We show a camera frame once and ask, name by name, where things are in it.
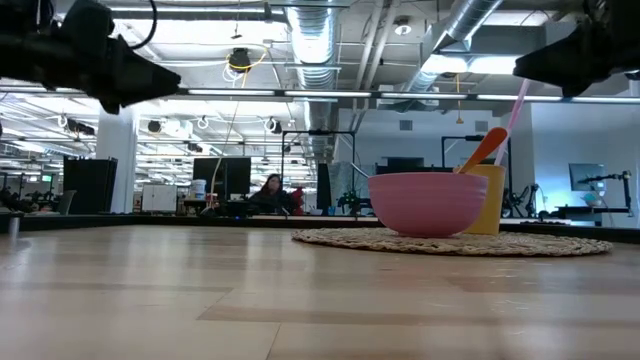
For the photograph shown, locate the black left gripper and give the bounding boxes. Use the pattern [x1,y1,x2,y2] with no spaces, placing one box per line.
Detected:
[0,29,183,116]

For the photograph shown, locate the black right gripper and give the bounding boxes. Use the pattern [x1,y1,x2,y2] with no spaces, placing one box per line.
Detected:
[512,0,640,99]

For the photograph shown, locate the pink straw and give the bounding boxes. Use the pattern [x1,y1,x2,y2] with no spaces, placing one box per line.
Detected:
[493,78,532,168]

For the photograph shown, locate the orange plastic spoon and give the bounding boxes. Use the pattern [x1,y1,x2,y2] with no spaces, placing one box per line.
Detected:
[456,126,510,175]

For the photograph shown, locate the yellow plastic cup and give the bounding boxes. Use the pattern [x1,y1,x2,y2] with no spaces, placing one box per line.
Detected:
[452,164,507,237]

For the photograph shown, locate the pink plastic bowl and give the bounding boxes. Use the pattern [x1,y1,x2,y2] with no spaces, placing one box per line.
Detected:
[367,172,489,239]

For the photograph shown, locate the white pillar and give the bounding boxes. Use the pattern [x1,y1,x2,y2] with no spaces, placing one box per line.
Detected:
[96,105,139,214]

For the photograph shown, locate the white cabinet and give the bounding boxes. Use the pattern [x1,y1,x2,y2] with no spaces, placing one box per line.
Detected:
[141,183,178,213]

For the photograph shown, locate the black cabinet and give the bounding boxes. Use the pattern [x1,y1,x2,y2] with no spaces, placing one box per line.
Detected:
[63,157,119,215]

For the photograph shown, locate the black monitor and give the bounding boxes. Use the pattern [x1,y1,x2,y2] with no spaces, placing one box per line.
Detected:
[193,156,252,202]

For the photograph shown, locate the grey chair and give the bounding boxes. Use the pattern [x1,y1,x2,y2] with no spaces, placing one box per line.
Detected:
[56,189,77,215]

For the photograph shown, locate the person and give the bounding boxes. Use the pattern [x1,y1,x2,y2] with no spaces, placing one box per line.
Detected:
[248,173,297,217]

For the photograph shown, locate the round woven placemat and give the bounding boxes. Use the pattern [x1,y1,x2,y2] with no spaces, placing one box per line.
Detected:
[290,227,614,258]

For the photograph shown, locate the black partition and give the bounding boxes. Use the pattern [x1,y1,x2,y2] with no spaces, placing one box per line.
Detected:
[375,156,456,175]

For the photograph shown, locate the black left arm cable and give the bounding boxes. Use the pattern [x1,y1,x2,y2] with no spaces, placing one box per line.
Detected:
[128,0,159,52]

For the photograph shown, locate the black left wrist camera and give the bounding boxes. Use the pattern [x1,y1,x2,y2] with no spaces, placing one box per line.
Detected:
[58,0,117,40]

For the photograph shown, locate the black ceiling device yellow cable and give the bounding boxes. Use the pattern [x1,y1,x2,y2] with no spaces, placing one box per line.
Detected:
[225,46,269,74]

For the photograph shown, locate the silver ventilation duct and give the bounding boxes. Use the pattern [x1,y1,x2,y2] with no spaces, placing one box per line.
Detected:
[285,0,342,91]
[405,0,504,94]

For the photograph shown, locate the grey wall monitor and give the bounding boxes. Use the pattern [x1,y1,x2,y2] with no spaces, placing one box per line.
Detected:
[568,163,607,192]

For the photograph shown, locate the black metal frame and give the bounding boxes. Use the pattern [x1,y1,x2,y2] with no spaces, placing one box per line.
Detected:
[281,130,357,217]
[441,134,513,174]

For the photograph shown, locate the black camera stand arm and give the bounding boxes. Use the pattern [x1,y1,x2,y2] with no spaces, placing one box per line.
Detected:
[578,170,634,217]

